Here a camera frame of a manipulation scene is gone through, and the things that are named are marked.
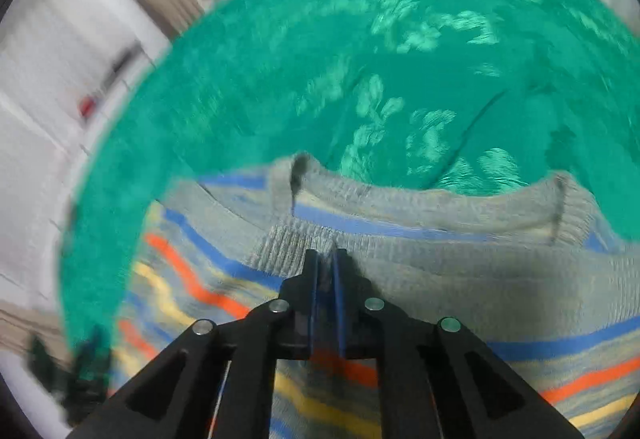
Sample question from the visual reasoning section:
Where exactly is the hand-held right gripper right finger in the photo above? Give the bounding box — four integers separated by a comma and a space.
332, 248, 583, 439

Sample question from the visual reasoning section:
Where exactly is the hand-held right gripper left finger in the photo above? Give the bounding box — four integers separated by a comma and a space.
67, 249, 321, 439

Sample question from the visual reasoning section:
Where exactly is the striped knit sweater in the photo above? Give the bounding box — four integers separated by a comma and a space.
107, 153, 640, 439

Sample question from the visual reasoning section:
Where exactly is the green floral blanket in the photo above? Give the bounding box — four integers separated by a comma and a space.
59, 0, 640, 380

